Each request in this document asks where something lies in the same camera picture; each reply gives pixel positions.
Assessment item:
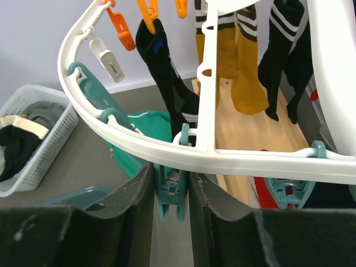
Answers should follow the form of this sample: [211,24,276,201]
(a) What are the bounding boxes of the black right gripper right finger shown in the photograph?
[189,172,355,266]

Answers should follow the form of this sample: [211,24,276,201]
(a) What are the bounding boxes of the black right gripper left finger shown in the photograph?
[1,162,154,266]

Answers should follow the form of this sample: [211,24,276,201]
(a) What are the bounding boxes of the red christmas sock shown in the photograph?
[247,176,279,209]

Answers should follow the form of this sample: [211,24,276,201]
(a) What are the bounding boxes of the white round sock hanger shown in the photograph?
[57,1,355,185]

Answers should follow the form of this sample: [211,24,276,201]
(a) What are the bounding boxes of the blue translucent plastic tub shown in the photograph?
[38,185,114,209]

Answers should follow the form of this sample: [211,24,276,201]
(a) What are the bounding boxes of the teal clothes clip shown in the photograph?
[152,123,191,223]
[263,140,328,210]
[69,62,134,131]

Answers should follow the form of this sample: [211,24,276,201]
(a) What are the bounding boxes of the white plastic laundry basket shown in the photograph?
[1,85,78,197]

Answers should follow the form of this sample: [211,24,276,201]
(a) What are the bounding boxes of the green jacket with orange logo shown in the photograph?
[106,110,172,178]

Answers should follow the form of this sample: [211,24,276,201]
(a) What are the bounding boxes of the black sports sock blue accents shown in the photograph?
[135,19,199,137]

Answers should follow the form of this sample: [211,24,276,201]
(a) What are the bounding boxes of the clothes pile in basket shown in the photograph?
[1,101,65,182]

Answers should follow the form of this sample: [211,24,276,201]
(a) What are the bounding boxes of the mustard yellow sock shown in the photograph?
[231,5,269,115]
[194,1,237,105]

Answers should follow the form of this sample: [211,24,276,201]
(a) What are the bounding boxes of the white clothes clip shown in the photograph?
[89,37,125,83]

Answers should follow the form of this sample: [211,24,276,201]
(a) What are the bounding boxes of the orange clothes clip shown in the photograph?
[104,1,136,51]

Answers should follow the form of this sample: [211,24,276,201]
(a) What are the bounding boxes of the black white striped sock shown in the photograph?
[258,0,304,121]

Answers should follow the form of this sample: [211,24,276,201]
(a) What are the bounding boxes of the wooden rack base frame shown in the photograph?
[191,77,309,205]

